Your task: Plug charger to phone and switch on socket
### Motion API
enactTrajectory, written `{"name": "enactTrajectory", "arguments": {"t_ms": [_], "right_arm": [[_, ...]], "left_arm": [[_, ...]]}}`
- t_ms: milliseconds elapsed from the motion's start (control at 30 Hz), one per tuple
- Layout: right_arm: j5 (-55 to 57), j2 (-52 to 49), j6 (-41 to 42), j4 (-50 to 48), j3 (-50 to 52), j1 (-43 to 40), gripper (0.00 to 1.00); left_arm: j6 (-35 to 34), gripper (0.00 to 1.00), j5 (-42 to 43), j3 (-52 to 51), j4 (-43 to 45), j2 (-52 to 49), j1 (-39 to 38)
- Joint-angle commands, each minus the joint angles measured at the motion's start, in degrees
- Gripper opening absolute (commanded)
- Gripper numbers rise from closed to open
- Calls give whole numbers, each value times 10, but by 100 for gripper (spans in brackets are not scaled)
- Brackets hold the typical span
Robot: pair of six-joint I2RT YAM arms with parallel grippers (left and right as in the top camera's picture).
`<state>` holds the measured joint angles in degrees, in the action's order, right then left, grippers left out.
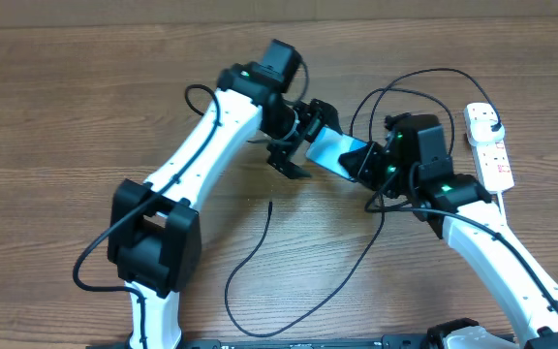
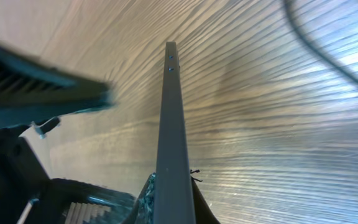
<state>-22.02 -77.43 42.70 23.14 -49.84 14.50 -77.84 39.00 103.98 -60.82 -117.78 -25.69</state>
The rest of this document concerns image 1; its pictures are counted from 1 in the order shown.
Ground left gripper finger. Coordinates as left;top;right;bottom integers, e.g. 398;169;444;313
319;104;343;135
267;156;311;179

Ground smartphone with blue screen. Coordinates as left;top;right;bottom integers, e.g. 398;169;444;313
305;126;366;181

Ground black charging cable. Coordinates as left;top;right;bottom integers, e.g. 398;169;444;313
224;67;504;338

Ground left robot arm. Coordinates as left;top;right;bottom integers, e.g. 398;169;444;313
106;40;341;348

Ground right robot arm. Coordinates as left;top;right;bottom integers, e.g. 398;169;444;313
338;113;558;348

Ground white charger plug adapter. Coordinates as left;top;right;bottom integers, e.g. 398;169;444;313
467;119;506;146

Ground white power strip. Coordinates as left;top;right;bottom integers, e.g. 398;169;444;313
463;103;514;194

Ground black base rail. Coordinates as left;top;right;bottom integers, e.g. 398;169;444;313
86;333;517;349

